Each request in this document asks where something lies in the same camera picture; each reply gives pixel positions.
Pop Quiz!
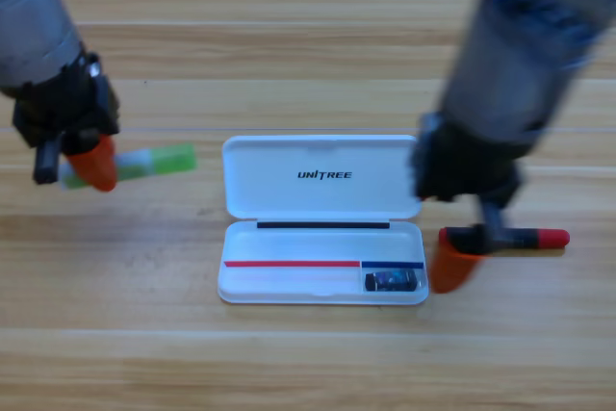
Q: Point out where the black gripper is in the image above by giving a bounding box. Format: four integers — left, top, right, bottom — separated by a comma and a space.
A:
408, 112, 526, 295
12, 52, 120, 193

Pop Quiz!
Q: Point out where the dark blue eraser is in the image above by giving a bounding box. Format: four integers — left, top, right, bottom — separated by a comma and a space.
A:
364, 270, 418, 293

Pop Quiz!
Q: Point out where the red and black marker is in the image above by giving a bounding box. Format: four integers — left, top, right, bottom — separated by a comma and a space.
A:
437, 226, 571, 252

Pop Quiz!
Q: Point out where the white Unitree pencil case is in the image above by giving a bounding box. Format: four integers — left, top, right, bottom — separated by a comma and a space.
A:
217, 134, 429, 306

